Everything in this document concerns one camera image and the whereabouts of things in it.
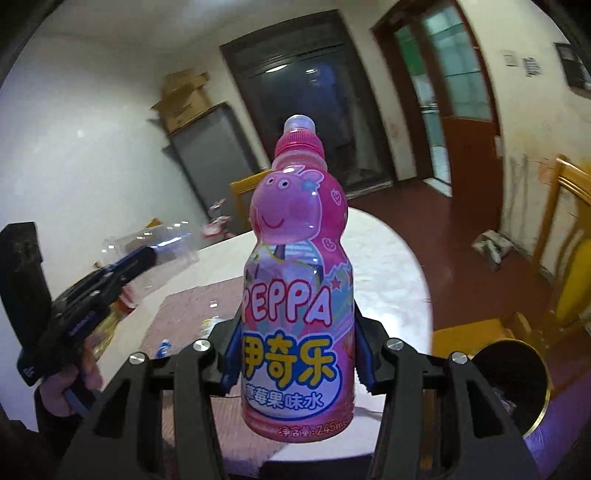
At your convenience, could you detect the dark wall panel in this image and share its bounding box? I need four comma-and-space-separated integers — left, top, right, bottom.
554, 41, 591, 88

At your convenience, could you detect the wooden chair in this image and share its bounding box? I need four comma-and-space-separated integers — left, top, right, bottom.
229, 168, 273, 236
431, 154, 591, 365

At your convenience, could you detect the person's left forearm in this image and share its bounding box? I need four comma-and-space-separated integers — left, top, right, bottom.
0, 401, 79, 480

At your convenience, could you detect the small white cardboard box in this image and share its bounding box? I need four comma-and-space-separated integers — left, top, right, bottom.
473, 228, 513, 271

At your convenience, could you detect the dark glass sliding door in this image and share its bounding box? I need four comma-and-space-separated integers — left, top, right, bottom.
219, 9, 398, 199

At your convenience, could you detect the grey refrigerator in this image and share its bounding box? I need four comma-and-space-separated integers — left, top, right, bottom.
164, 104, 273, 232

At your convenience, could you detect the red white striped cloth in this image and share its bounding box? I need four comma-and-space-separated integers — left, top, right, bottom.
139, 284, 245, 365

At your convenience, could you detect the large cardboard box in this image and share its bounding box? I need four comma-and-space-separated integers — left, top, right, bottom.
150, 85, 218, 134

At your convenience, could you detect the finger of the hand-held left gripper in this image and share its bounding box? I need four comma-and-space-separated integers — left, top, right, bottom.
97, 247, 160, 284

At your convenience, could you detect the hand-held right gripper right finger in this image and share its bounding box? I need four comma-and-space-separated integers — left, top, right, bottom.
353, 302, 541, 480

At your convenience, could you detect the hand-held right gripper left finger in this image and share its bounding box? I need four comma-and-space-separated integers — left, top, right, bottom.
58, 314, 245, 480

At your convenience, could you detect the clear plastic bottle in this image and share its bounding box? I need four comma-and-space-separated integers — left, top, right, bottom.
102, 220, 199, 278

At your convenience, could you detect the wooden glass door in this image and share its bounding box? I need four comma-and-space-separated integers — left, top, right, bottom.
372, 0, 506, 232

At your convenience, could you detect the red yellow snack packet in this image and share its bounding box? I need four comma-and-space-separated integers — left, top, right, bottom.
108, 286, 139, 319

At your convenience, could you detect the pink drink bottle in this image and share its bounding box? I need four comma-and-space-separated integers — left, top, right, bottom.
241, 115, 356, 438

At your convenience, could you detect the flattened cardboard box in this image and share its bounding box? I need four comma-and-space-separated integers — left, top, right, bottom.
159, 69, 211, 100

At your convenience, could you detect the black trash bin gold rim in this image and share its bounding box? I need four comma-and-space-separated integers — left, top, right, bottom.
473, 339, 555, 439

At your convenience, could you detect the person's left hand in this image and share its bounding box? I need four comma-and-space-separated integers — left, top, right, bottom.
39, 353, 105, 416

